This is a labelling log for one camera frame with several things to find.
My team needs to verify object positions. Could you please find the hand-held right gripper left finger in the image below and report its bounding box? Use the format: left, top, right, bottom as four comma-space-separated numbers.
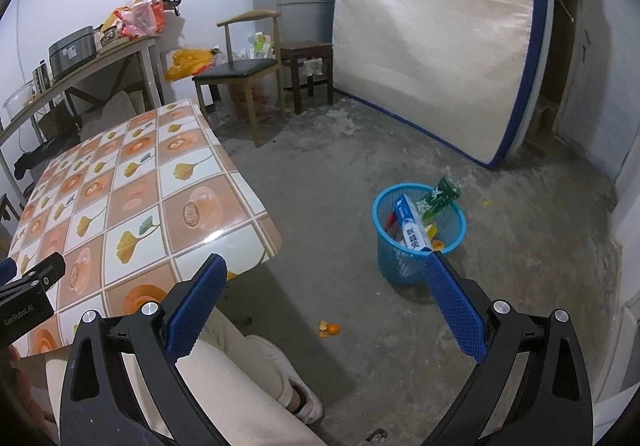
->
59, 253, 236, 446

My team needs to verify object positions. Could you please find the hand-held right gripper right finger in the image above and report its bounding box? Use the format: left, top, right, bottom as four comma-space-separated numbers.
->
422, 250, 593, 446

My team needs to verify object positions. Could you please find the blue mesh waste basket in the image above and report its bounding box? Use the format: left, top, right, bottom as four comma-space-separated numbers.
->
371, 183, 467, 287

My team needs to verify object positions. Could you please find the blue and white carton box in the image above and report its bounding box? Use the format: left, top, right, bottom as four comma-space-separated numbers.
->
391, 192, 435, 255

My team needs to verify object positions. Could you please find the green plastic bottle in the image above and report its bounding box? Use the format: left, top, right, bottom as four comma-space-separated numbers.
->
416, 176, 462, 222

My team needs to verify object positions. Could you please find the person's left hand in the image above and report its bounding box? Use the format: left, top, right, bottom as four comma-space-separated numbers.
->
7, 348, 51, 428

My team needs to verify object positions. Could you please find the person's leg in white trousers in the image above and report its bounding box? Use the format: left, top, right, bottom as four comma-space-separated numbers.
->
45, 308, 326, 446

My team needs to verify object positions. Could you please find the black cloth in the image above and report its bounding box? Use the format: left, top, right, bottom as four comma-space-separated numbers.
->
12, 146, 56, 179

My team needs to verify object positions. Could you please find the white shoe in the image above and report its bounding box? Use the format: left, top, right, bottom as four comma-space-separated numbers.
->
245, 333, 325, 425

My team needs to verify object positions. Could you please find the table with patterned tablecloth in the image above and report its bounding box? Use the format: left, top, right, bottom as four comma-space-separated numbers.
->
0, 98, 284, 363

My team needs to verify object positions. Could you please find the glass bowl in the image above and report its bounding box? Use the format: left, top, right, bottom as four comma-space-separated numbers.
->
2, 80, 39, 119

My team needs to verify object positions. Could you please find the grey cushion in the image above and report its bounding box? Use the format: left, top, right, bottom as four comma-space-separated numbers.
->
80, 90, 136, 139

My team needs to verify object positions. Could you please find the grey rice cooker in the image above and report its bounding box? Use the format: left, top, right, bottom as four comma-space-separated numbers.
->
48, 26, 99, 77

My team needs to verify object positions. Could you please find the wooden armchair black seat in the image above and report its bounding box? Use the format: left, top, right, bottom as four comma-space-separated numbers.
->
192, 10, 289, 149

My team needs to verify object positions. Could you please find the hanging yellow plastic bag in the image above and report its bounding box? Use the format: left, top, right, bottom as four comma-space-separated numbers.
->
165, 48, 216, 82

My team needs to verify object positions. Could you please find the white side table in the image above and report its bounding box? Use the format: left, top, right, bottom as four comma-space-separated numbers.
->
0, 34, 166, 197

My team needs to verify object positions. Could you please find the green and white package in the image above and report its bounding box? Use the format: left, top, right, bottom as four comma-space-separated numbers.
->
249, 32, 276, 62

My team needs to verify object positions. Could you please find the yellow plastic bag on table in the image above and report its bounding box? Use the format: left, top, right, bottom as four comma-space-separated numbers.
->
100, 8, 131, 35

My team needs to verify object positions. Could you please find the dark wooden stool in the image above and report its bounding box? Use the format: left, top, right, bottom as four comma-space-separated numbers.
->
279, 40, 335, 116

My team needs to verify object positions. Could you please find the white mattress blue edge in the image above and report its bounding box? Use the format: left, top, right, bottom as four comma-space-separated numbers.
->
332, 0, 556, 171

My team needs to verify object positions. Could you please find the pink plastic bag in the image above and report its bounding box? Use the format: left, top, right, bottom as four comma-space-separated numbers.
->
114, 0, 158, 38

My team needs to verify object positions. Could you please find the red plastic bag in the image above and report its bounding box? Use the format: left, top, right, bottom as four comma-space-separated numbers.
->
147, 0, 166, 34

